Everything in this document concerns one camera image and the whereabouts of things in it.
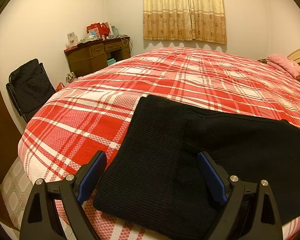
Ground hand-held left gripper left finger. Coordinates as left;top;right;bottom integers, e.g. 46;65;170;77
19;150;107;240

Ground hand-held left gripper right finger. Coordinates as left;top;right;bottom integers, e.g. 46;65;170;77
197;151;283;240

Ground black pants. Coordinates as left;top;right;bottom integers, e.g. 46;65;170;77
93;94;300;240

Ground brown wooden door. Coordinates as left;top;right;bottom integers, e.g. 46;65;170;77
0;25;23;194

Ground black folding chair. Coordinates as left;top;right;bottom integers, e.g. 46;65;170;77
6;59;57;123

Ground bed with red plaid sheet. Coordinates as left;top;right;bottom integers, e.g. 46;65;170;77
17;46;300;240

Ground brown wooden desk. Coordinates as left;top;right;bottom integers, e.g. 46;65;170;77
64;38;132;77

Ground pink folded blanket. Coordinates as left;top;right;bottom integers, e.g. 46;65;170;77
267;54;300;87

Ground white photo box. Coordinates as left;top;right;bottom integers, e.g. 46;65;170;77
67;31;79;47

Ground red gift bag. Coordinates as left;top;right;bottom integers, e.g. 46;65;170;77
87;22;111;40

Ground beige patterned window curtain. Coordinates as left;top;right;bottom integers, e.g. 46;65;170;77
142;0;227;45

